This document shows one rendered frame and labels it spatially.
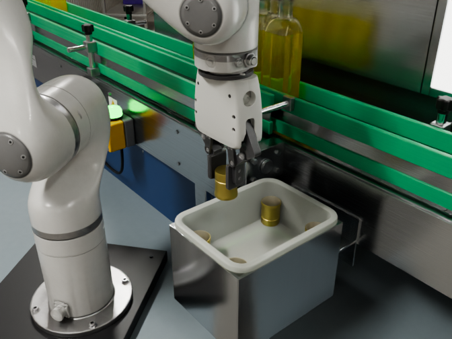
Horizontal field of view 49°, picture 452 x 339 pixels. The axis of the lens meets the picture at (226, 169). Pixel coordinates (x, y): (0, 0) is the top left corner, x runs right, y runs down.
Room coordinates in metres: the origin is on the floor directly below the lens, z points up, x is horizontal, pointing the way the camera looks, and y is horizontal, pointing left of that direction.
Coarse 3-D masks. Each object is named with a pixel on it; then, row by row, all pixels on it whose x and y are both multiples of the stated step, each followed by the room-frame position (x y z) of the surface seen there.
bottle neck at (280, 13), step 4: (280, 0) 0.94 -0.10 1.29; (284, 0) 0.93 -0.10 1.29; (288, 0) 0.93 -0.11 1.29; (292, 0) 0.94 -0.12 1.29; (280, 4) 0.94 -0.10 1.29; (284, 4) 0.93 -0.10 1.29; (288, 4) 0.93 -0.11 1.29; (292, 4) 0.94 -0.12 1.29; (280, 8) 0.94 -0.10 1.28; (284, 8) 0.93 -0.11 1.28; (288, 8) 0.93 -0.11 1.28; (292, 8) 0.94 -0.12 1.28; (280, 12) 0.94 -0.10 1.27; (284, 12) 0.93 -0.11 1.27; (288, 12) 0.93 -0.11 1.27; (292, 12) 0.94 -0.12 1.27; (280, 16) 0.93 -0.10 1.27; (284, 16) 0.93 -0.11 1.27; (288, 16) 0.93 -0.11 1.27; (292, 16) 0.94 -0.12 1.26
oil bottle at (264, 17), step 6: (270, 12) 0.99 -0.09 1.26; (264, 18) 0.96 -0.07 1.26; (270, 18) 0.97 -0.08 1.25; (264, 24) 0.96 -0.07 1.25; (258, 30) 0.96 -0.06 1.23; (258, 36) 0.96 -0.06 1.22; (258, 42) 0.96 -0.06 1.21; (258, 48) 0.96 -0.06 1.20; (258, 54) 0.96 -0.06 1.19; (258, 60) 0.96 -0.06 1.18; (258, 66) 0.96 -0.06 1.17; (258, 72) 0.96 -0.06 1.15; (258, 78) 0.96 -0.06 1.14
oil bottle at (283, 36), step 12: (276, 24) 0.93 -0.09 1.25; (288, 24) 0.92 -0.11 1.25; (300, 24) 0.94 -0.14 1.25; (264, 36) 0.95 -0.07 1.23; (276, 36) 0.92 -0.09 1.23; (288, 36) 0.91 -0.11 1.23; (300, 36) 0.93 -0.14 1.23; (264, 48) 0.94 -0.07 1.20; (276, 48) 0.92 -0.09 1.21; (288, 48) 0.92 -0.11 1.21; (300, 48) 0.94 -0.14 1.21; (264, 60) 0.94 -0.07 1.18; (276, 60) 0.92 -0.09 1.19; (288, 60) 0.92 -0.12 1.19; (300, 60) 0.94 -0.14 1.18; (264, 72) 0.94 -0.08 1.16; (276, 72) 0.92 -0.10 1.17; (288, 72) 0.92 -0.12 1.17; (300, 72) 0.94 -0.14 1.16; (264, 84) 0.94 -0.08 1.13; (276, 84) 0.92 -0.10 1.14; (288, 84) 0.92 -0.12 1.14
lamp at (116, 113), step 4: (112, 108) 1.09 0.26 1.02; (116, 108) 1.10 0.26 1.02; (120, 108) 1.11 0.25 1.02; (112, 112) 1.09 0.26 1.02; (116, 112) 1.09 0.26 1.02; (120, 112) 1.10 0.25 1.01; (112, 116) 1.08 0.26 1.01; (116, 116) 1.09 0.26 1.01; (120, 116) 1.10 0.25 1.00; (112, 120) 1.08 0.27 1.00; (116, 120) 1.09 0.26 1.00
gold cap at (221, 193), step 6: (216, 168) 0.66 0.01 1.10; (222, 168) 0.66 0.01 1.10; (216, 174) 0.64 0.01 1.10; (222, 174) 0.64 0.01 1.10; (216, 180) 0.65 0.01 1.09; (222, 180) 0.64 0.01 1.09; (216, 186) 0.65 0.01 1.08; (222, 186) 0.64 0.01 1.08; (216, 192) 0.65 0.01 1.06; (222, 192) 0.64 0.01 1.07; (228, 192) 0.64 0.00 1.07; (234, 192) 0.64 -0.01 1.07; (222, 198) 0.64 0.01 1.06; (228, 198) 0.64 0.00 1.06; (234, 198) 0.64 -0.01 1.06
